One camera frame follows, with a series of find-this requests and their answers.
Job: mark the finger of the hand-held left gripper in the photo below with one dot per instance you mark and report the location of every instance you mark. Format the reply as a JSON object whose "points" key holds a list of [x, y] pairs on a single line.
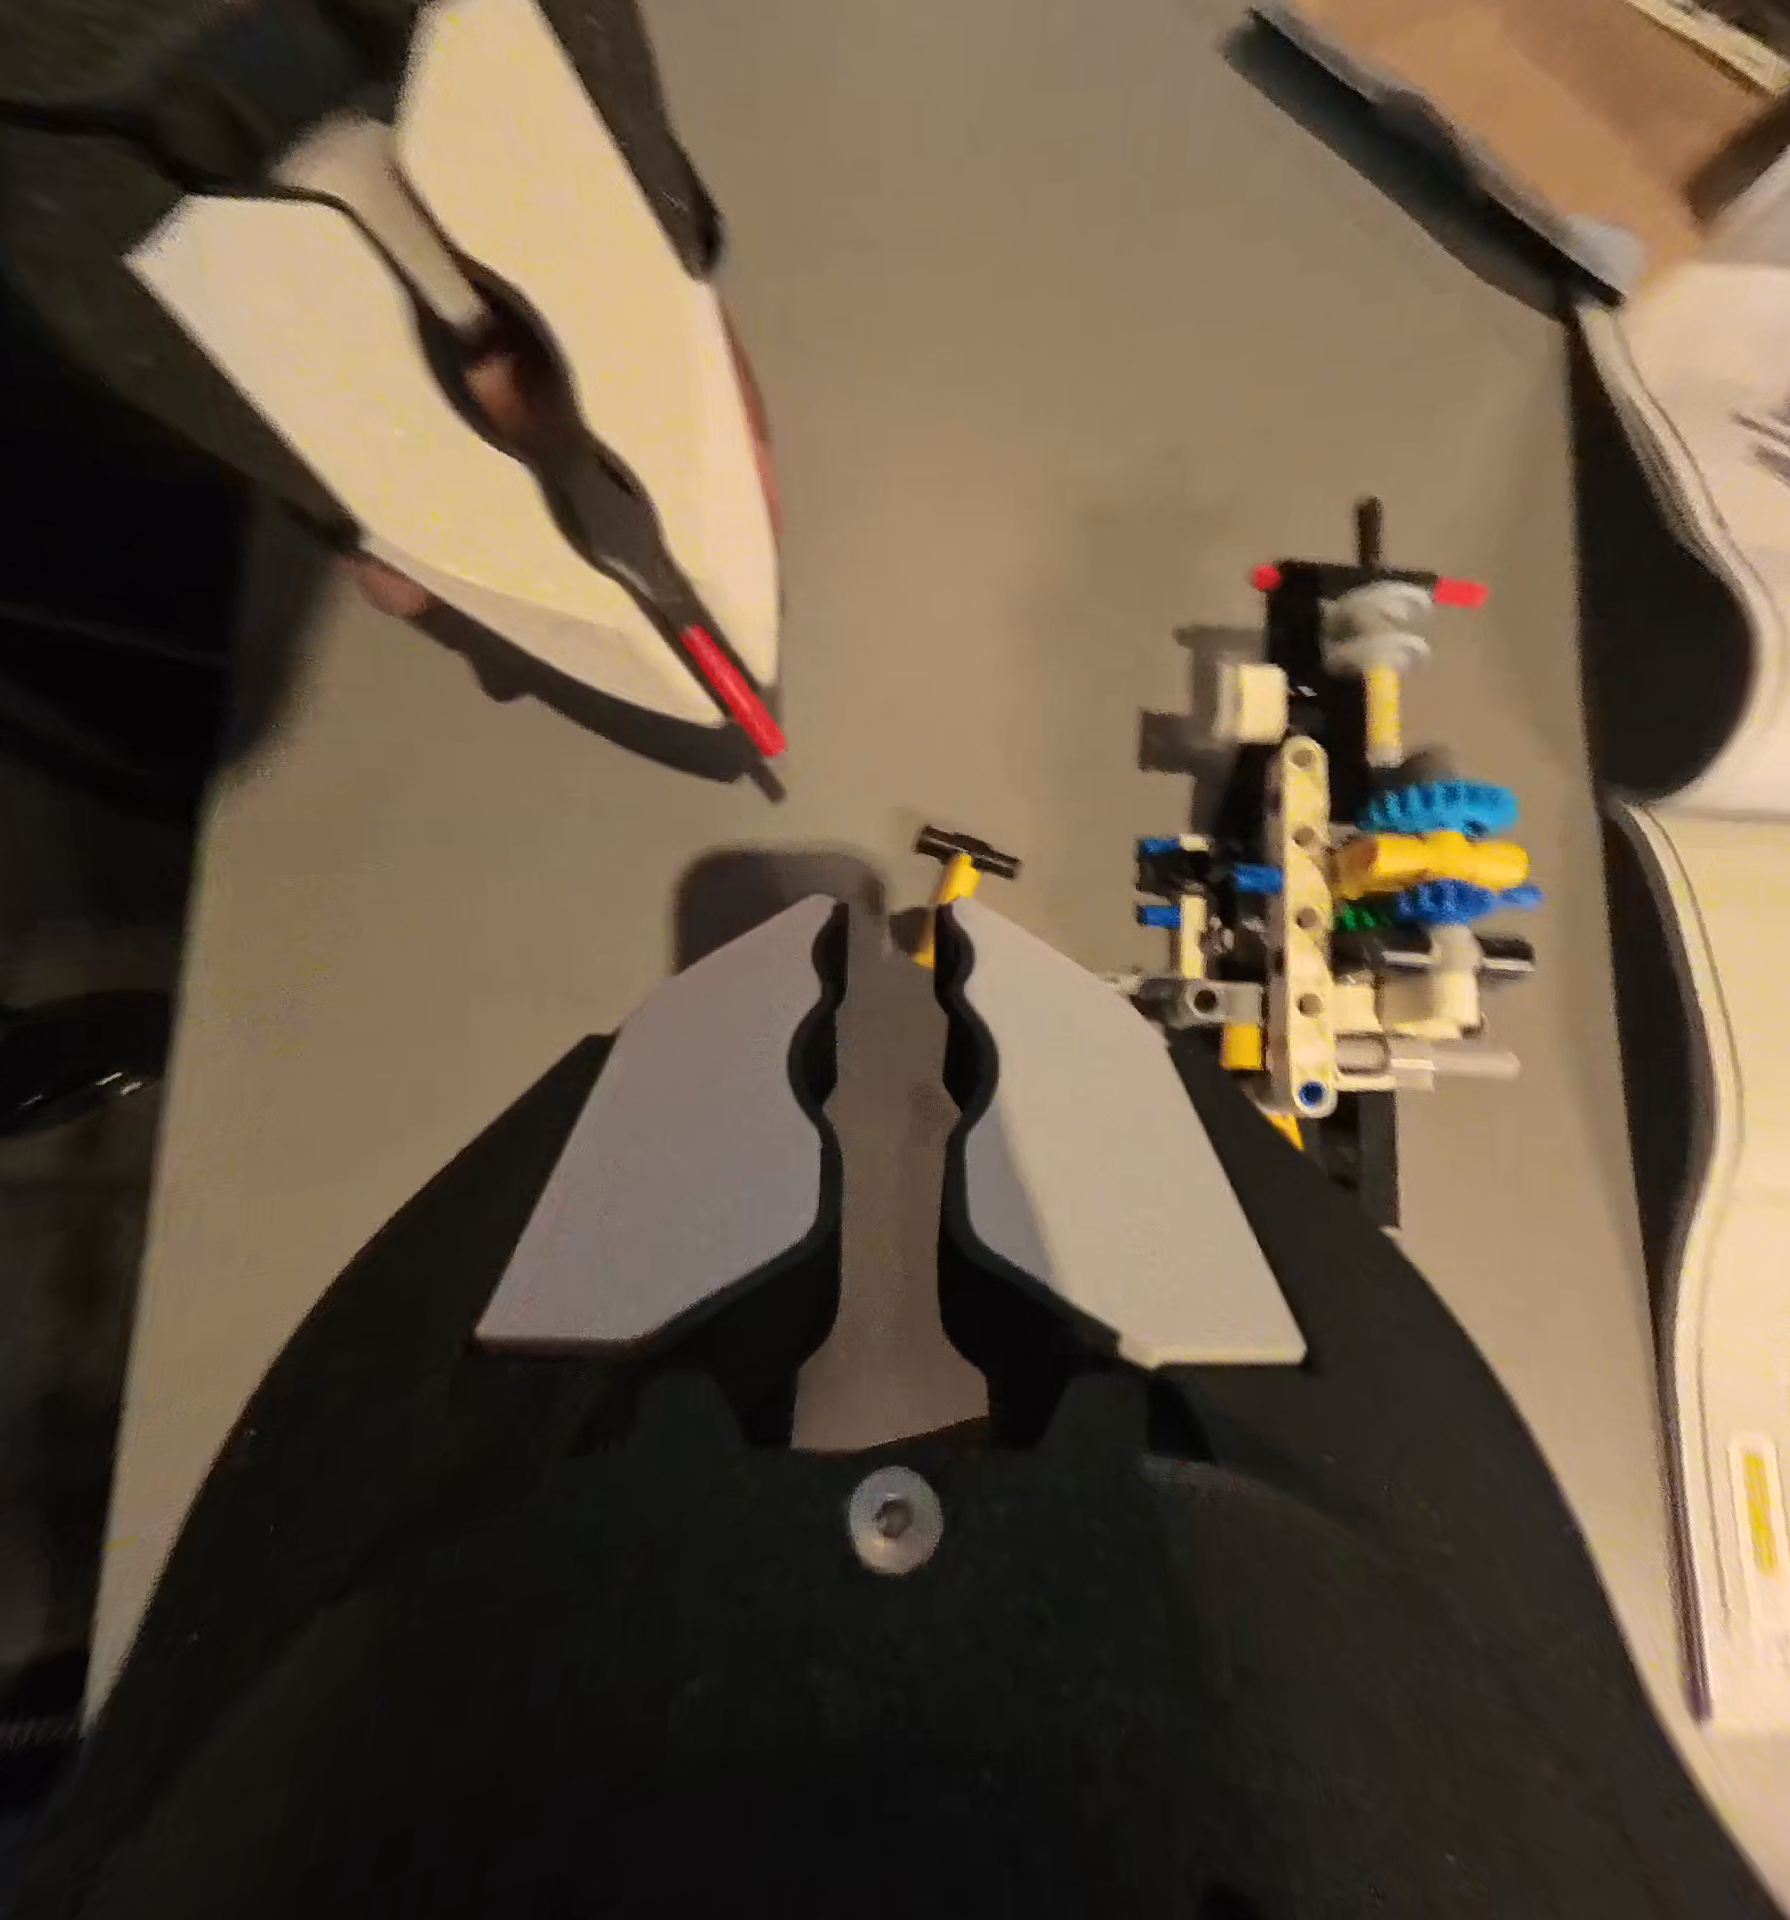
{"points": [[352, 389], [597, 270]]}

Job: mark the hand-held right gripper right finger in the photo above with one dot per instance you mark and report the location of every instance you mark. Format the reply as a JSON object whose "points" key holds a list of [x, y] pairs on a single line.
{"points": [[1107, 1201]]}

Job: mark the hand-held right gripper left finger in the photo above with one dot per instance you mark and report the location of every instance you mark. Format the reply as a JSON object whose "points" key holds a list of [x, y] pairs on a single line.
{"points": [[674, 1170]]}

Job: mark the yellow lego piece black axle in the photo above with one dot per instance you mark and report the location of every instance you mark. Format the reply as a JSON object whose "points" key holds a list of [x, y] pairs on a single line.
{"points": [[958, 882]]}

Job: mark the red lego axle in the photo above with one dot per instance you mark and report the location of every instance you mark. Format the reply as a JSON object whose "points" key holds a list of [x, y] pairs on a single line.
{"points": [[732, 690]]}

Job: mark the lego technic model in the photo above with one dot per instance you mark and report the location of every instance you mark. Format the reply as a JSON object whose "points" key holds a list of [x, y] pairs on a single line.
{"points": [[1309, 900]]}

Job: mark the open lego instruction booklet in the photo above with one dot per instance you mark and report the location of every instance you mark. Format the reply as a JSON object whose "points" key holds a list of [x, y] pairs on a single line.
{"points": [[1782, 1049]]}

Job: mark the person's left hand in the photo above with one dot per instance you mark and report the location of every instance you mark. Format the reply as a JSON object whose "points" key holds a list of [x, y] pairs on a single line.
{"points": [[384, 579]]}

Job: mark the person's dark clothing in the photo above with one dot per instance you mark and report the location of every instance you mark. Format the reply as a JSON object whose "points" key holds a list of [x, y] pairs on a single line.
{"points": [[21, 749]]}

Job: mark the cardboard box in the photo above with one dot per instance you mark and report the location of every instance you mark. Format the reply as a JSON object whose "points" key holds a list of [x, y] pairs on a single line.
{"points": [[1507, 104]]}

